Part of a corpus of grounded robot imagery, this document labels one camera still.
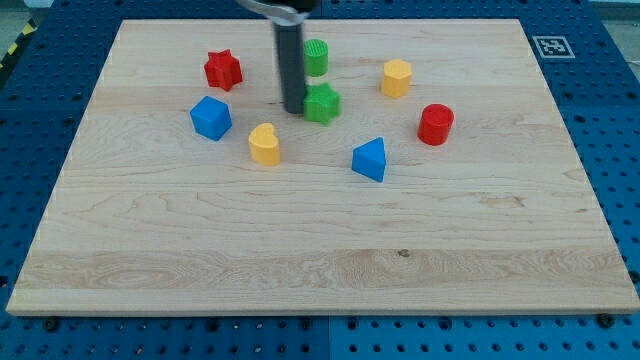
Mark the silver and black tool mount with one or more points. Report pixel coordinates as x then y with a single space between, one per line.
281 11

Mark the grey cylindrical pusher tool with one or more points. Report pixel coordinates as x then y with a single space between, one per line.
291 68

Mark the green cylinder block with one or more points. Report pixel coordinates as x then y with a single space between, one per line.
316 53

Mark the green star block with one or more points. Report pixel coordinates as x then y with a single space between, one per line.
322 103

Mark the red star block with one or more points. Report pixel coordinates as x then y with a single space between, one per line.
223 70

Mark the yellow heart block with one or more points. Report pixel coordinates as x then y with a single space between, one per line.
264 145

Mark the blue cube block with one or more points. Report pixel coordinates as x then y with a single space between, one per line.
211 118

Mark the yellow hexagon block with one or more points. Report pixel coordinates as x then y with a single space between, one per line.
396 78

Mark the blue triangle block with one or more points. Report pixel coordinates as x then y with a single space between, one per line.
369 159

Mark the red cylinder block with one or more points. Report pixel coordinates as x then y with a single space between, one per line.
435 124

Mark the wooden board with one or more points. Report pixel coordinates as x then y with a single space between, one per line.
150 218

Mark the yellow black hazard tape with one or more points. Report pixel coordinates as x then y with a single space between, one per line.
17 48

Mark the white fiducial marker tag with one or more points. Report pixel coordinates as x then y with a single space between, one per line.
553 47

